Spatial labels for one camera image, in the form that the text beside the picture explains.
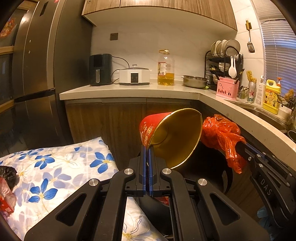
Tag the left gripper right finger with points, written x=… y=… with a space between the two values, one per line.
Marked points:
x=199 y=211

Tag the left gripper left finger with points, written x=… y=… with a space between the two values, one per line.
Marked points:
x=95 y=211

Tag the red orange plastic bag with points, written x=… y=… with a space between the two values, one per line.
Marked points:
x=222 y=134

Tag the large red gold paper cup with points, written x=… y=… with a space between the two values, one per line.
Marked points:
x=173 y=135

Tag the red printed clear bag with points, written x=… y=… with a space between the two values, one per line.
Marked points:
x=8 y=199

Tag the black plastic bag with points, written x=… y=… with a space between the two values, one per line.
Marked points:
x=9 y=174

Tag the black trash bin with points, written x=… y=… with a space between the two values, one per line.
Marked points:
x=204 y=163

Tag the floral blue white tablecloth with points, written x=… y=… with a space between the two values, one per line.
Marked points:
x=47 y=176

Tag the white slim bottle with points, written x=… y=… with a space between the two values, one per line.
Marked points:
x=260 y=92

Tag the yellow detergent bottle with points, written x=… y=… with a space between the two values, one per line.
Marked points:
x=272 y=92

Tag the wooden lower cabinets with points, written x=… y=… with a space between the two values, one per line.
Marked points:
x=117 y=121

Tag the pink utensil basket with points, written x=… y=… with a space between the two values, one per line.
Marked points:
x=227 y=88

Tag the white rice spoon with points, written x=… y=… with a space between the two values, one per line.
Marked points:
x=232 y=69

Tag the black dish rack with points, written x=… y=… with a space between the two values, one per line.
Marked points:
x=218 y=60

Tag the steel bowl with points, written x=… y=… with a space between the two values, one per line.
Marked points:
x=194 y=81

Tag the hanging metal spatula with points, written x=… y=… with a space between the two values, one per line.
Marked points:
x=250 y=45

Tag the window blinds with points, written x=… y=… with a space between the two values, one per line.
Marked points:
x=279 y=44

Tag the white slow cooker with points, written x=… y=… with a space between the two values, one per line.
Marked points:
x=134 y=76

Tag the black air fryer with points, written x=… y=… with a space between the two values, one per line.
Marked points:
x=100 y=69

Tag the cooking oil bottle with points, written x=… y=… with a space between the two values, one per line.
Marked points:
x=166 y=68

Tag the dark steel refrigerator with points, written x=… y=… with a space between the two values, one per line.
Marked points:
x=51 y=56

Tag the wooden upper cabinet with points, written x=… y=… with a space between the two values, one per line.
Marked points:
x=212 y=15

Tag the wooden glass door cabinet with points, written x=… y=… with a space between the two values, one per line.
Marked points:
x=8 y=38

